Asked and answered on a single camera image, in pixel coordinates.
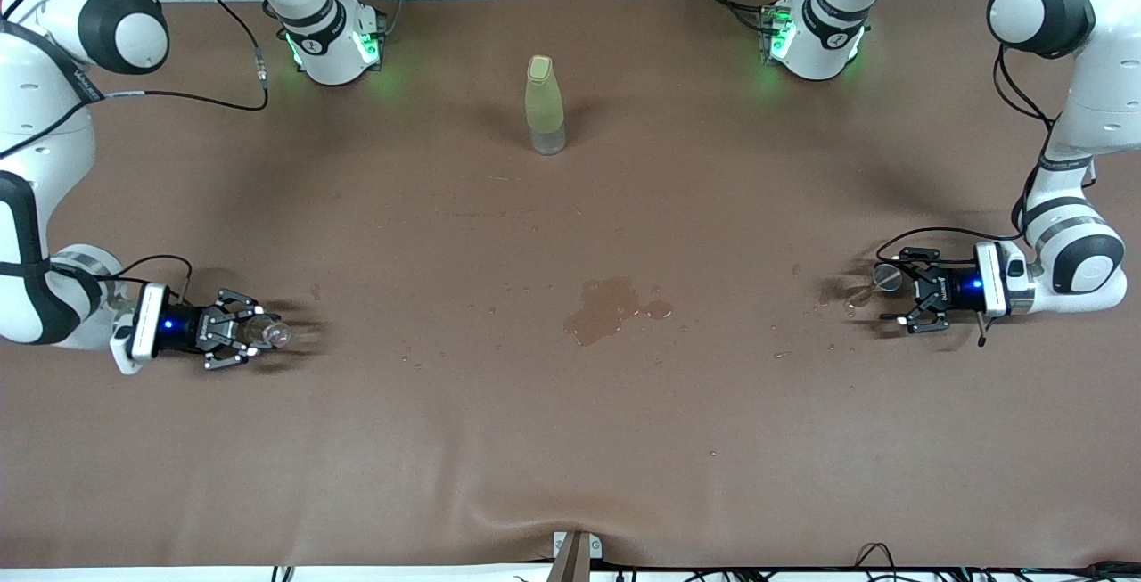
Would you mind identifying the small metal measuring cup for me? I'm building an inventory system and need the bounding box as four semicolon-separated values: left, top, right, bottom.
847;263;906;308

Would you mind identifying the black camera cable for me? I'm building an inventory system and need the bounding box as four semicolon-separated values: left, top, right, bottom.
0;0;270;299
876;43;1062;348

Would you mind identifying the black cable loop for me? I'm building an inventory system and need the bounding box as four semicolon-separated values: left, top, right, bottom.
854;543;899;581

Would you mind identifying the clear glass shaker cup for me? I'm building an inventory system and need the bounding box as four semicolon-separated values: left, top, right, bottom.
234;315;293;351

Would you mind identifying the grey metal clamp bracket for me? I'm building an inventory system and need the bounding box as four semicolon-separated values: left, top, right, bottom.
551;530;603;582

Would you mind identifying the yellow-green frosted bottle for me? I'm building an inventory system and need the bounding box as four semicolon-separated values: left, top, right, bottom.
524;54;568;157

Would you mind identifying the spilled liquid puddle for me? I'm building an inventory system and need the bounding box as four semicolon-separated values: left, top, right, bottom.
563;276;675;348

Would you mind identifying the brown table cover mat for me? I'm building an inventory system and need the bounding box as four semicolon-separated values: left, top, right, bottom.
0;0;1141;570

